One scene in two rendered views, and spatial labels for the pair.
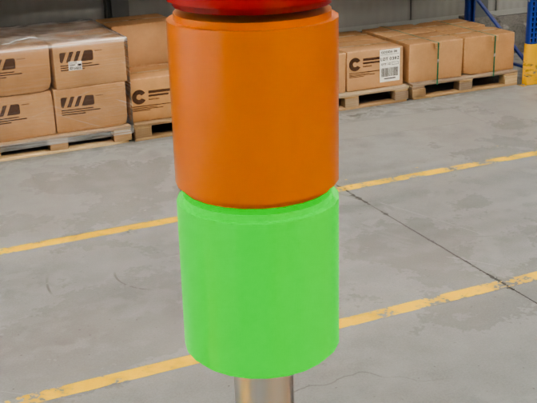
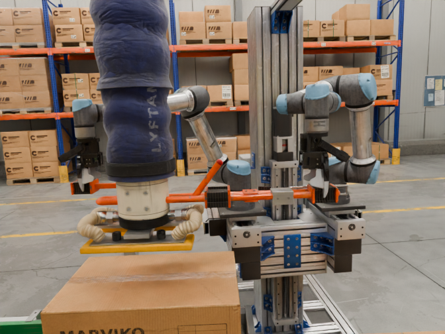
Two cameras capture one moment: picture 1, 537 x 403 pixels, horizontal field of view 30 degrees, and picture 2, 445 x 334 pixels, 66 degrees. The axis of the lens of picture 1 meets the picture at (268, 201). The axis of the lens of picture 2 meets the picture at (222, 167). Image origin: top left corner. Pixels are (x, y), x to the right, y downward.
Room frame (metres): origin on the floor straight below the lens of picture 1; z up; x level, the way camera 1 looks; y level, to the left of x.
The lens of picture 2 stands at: (-0.02, -1.34, 1.53)
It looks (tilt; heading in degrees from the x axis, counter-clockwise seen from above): 9 degrees down; 20
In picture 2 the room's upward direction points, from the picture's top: 2 degrees counter-clockwise
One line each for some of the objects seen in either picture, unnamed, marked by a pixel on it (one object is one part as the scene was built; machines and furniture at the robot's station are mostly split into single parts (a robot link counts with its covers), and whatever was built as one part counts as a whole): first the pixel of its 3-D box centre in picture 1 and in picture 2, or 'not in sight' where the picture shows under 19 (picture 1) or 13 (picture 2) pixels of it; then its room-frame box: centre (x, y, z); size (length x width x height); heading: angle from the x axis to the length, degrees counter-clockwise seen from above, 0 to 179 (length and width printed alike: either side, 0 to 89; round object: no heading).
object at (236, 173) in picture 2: not in sight; (238, 174); (1.60, -0.84, 1.20); 0.13 x 0.12 x 0.14; 56
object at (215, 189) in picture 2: not in sight; (217, 196); (1.04, -0.94, 1.24); 0.10 x 0.08 x 0.06; 19
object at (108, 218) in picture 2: not in sight; (145, 217); (0.96, -0.70, 1.17); 0.34 x 0.25 x 0.06; 109
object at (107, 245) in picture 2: not in sight; (139, 238); (0.87, -0.73, 1.13); 0.34 x 0.10 x 0.05; 109
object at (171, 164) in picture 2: not in sight; (141, 165); (0.96, -0.70, 1.35); 0.23 x 0.23 x 0.04
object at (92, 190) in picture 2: not in sight; (85, 186); (1.11, -0.33, 1.24); 0.09 x 0.08 x 0.05; 19
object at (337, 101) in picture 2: not in sight; (322, 102); (1.26, -1.26, 1.54); 0.11 x 0.11 x 0.08; 74
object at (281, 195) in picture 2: not in sight; (281, 195); (1.11, -1.14, 1.23); 0.07 x 0.07 x 0.04; 19
